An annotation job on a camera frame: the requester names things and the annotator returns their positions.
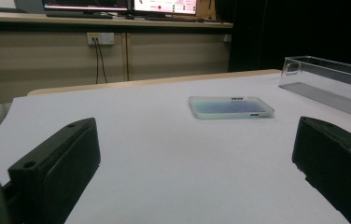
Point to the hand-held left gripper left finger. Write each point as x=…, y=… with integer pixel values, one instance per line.
x=55, y=168

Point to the white wall power socket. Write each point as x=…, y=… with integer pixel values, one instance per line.
x=101, y=38

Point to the black keyboard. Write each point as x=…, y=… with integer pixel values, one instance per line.
x=78, y=14
x=172, y=19

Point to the brown cardboard box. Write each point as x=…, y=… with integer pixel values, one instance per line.
x=205, y=7

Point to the black curtain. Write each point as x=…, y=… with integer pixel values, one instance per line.
x=288, y=31

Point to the beige office desk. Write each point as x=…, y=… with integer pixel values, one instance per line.
x=39, y=62

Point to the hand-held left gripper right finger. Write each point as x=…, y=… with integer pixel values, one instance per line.
x=335, y=161

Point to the clear plastic box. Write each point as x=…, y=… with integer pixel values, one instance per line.
x=329, y=93

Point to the computer monitor with dark screen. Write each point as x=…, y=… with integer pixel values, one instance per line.
x=85, y=3

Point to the translucent purple gradient phone case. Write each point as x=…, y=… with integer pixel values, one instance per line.
x=229, y=107

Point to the computer monitor with white screen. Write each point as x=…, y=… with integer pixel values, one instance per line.
x=164, y=5

